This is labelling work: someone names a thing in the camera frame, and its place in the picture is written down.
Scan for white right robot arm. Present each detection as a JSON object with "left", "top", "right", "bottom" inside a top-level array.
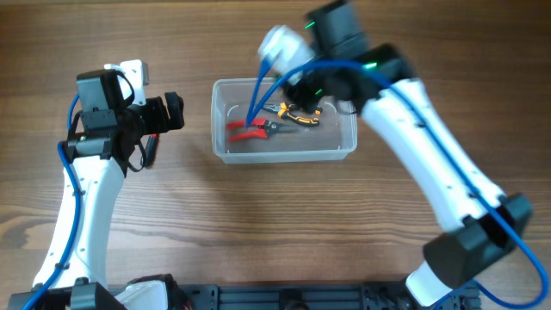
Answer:
[{"left": 258, "top": 1, "right": 532, "bottom": 307}]

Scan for orange black pliers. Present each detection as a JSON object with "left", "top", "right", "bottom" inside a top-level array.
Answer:
[{"left": 262, "top": 102, "right": 323, "bottom": 127}]

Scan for clear plastic container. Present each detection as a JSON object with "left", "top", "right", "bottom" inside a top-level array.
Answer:
[{"left": 211, "top": 78, "right": 357, "bottom": 164}]

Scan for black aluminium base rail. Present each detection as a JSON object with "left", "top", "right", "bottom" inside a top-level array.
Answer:
[{"left": 6, "top": 282, "right": 483, "bottom": 310}]

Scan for black red screwdriver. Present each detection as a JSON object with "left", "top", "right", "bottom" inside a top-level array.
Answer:
[{"left": 144, "top": 134, "right": 159, "bottom": 168}]

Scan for red handled snips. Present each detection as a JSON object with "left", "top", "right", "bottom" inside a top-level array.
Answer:
[{"left": 226, "top": 118, "right": 299, "bottom": 143}]

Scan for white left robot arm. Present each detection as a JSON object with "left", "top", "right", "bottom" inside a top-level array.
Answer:
[{"left": 33, "top": 59, "right": 184, "bottom": 288}]

